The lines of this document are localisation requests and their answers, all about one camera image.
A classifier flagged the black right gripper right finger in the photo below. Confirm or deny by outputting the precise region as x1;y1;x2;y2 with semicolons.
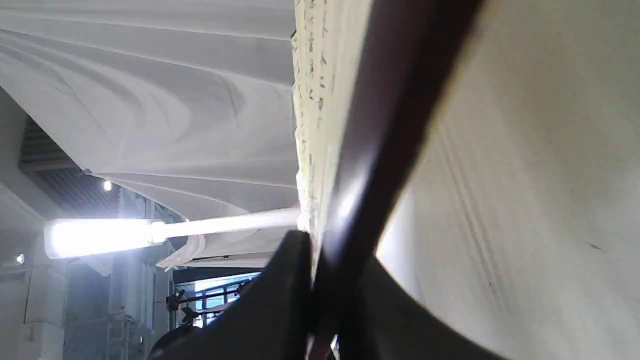
338;260;500;360

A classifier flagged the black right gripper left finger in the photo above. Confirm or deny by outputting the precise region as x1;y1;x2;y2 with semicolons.
148;230;313;360

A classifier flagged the cream paper folding fan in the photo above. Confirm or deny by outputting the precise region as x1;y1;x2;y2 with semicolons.
308;0;484;360

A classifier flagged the white desk lamp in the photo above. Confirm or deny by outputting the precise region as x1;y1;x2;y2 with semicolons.
43;207;300;260

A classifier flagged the background equipment rack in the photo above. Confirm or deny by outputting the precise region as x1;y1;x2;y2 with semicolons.
166;271;261;330

